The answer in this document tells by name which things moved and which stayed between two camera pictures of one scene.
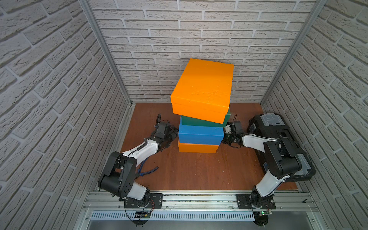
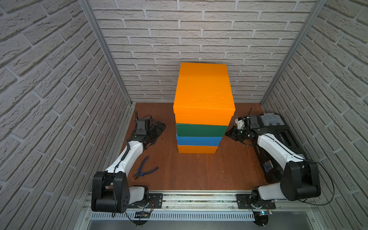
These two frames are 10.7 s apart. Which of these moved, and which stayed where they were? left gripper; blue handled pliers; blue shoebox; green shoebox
Moved: green shoebox; left gripper
Stayed: blue handled pliers; blue shoebox
